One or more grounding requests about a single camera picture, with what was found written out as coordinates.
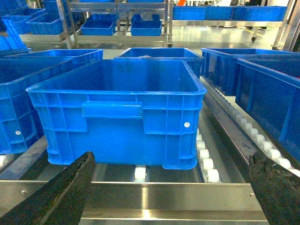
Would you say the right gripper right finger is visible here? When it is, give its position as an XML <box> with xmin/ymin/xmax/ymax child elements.
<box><xmin>249</xmin><ymin>152</ymin><xmax>300</xmax><ymax>225</ymax></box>

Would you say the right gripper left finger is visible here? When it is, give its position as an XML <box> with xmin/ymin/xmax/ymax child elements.
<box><xmin>0</xmin><ymin>151</ymin><xmax>96</xmax><ymax>225</ymax></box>

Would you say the blue bin centre right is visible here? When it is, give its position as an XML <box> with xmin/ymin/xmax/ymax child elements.
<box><xmin>117</xmin><ymin>48</ymin><xmax>204</xmax><ymax>78</ymax></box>

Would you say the blue bin far right rear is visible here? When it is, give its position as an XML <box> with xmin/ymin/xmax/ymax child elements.
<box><xmin>201</xmin><ymin>48</ymin><xmax>300</xmax><ymax>96</ymax></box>

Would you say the steel roller shelf rack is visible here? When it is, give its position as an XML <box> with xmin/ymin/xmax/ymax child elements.
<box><xmin>0</xmin><ymin>79</ymin><xmax>300</xmax><ymax>225</ymax></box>

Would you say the blue bin centre front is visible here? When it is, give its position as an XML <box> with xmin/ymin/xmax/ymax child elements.
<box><xmin>26</xmin><ymin>59</ymin><xmax>207</xmax><ymax>170</ymax></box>

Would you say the blue bin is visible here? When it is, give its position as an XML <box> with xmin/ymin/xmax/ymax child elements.
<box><xmin>0</xmin><ymin>57</ymin><xmax>74</xmax><ymax>154</ymax></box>
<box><xmin>117</xmin><ymin>48</ymin><xmax>204</xmax><ymax>78</ymax></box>
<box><xmin>235</xmin><ymin>57</ymin><xmax>300</xmax><ymax>160</ymax></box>
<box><xmin>26</xmin><ymin>59</ymin><xmax>207</xmax><ymax>170</ymax></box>
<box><xmin>201</xmin><ymin>48</ymin><xmax>300</xmax><ymax>96</ymax></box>

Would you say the blue bin left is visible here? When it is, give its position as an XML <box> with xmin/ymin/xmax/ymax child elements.
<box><xmin>0</xmin><ymin>57</ymin><xmax>74</xmax><ymax>154</ymax></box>

